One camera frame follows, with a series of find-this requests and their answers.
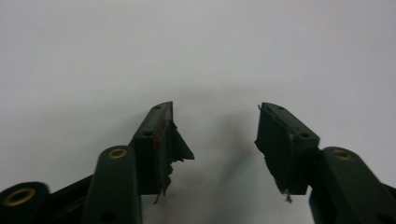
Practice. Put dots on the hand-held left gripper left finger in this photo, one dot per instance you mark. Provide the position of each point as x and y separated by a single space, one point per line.
149 149

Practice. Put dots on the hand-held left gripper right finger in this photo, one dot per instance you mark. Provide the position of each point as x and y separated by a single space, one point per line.
286 155

